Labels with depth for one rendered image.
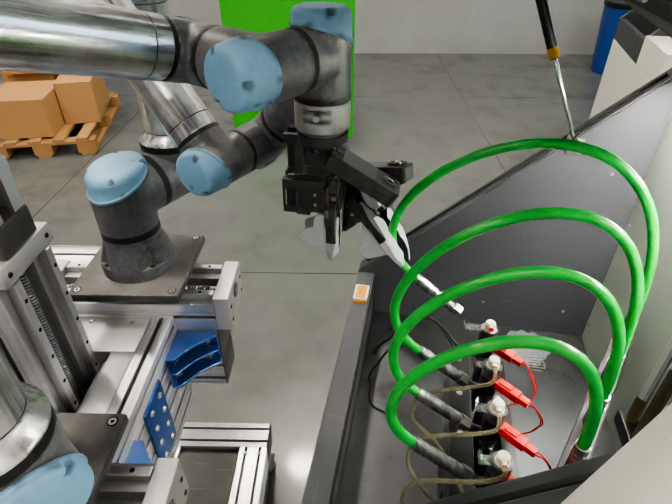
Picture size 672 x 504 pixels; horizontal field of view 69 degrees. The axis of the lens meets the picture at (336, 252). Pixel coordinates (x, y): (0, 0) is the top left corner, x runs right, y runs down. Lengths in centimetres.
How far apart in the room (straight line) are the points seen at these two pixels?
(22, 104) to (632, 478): 448
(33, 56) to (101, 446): 52
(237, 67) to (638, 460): 49
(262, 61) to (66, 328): 64
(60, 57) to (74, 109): 422
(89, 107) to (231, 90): 423
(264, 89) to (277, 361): 182
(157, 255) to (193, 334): 19
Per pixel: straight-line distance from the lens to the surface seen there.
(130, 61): 61
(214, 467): 175
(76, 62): 58
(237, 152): 80
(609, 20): 686
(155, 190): 103
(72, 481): 57
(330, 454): 85
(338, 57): 63
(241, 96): 54
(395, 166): 76
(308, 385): 217
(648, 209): 76
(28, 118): 463
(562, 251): 116
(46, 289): 95
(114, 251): 107
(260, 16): 388
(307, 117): 65
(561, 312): 126
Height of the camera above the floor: 167
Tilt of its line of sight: 35 degrees down
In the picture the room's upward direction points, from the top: straight up
